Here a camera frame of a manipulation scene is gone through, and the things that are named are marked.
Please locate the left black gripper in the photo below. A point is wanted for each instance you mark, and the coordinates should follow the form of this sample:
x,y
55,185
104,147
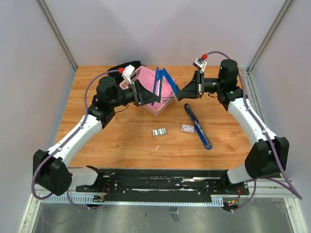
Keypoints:
x,y
141,96

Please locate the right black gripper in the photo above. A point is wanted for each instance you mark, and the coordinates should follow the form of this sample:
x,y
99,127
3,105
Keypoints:
x,y
195,89

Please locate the silver staple strips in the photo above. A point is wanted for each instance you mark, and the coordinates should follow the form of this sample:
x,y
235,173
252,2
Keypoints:
x,y
160,131

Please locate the red staple box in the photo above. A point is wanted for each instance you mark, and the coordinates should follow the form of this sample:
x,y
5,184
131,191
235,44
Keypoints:
x,y
187,128

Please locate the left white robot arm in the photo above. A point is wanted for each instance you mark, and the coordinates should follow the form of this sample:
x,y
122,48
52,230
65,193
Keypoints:
x,y
50,168

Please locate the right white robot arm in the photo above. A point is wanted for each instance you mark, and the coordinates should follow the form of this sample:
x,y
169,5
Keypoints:
x,y
269,153

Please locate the pink plastic basket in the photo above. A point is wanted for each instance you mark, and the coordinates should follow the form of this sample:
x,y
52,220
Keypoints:
x,y
146,77

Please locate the black folded cloth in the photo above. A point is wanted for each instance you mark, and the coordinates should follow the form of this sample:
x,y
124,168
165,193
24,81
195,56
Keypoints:
x,y
114,71

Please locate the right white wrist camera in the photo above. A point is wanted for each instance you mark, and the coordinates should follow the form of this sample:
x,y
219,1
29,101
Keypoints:
x,y
200,63

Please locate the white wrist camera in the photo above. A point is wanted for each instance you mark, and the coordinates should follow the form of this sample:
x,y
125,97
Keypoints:
x,y
127,73
200,63

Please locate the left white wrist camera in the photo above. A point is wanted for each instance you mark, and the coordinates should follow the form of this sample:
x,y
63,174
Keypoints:
x,y
127,73

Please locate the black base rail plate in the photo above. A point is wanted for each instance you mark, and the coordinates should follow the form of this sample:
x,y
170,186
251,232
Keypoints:
x,y
163,186

